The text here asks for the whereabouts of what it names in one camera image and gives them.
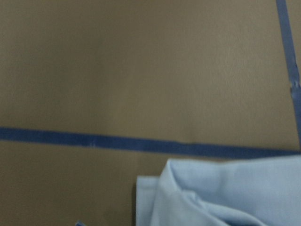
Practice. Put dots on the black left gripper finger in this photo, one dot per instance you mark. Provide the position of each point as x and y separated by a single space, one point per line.
79 223

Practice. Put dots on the light blue t-shirt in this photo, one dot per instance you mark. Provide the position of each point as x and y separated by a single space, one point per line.
262 192

